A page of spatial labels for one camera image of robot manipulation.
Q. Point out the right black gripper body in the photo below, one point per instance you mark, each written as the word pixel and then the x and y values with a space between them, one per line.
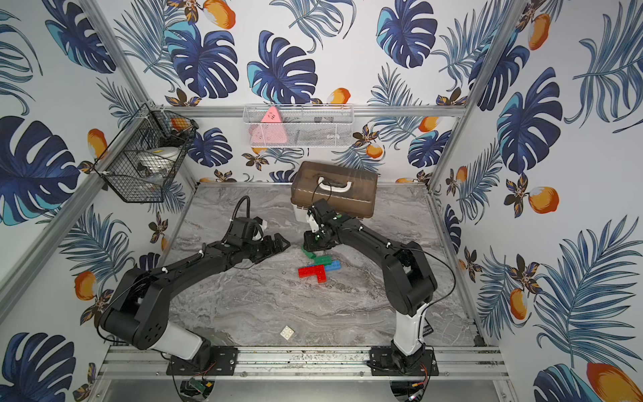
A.
pixel 314 241

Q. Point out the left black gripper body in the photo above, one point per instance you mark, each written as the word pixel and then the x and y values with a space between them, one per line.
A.
pixel 263 244

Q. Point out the green lego brick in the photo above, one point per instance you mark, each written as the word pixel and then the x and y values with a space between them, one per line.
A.
pixel 322 261
pixel 308 254

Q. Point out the red lego brick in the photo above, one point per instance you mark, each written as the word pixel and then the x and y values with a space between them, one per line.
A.
pixel 321 277
pixel 309 271

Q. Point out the blue lego brick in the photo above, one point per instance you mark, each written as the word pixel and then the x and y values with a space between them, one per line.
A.
pixel 333 266

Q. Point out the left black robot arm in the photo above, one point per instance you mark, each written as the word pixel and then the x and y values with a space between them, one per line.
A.
pixel 139 311

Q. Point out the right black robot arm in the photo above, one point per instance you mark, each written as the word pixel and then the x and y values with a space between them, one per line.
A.
pixel 408 279

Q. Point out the white square lego brick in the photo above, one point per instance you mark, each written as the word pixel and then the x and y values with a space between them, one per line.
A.
pixel 287 332

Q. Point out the brown lid storage box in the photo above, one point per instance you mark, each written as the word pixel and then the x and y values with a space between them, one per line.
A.
pixel 350 191

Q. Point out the pink triangle card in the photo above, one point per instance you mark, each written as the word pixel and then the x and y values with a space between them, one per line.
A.
pixel 270 131

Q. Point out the white bowl in basket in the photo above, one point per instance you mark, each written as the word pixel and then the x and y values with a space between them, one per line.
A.
pixel 157 160

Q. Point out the black abacus tray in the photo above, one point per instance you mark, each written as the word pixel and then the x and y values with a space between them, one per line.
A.
pixel 427 328

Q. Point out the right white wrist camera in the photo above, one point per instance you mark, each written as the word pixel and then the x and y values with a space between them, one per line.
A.
pixel 303 215

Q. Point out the clear wall shelf tray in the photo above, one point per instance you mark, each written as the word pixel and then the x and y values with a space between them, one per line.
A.
pixel 312 125

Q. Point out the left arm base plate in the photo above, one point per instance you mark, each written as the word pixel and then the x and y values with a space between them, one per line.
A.
pixel 208 361

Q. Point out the black wire basket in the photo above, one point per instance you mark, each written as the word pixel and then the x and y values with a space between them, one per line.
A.
pixel 146 129

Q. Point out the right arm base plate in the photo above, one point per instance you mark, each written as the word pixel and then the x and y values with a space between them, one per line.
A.
pixel 404 361

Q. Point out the aluminium front rail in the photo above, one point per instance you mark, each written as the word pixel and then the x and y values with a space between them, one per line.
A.
pixel 315 363

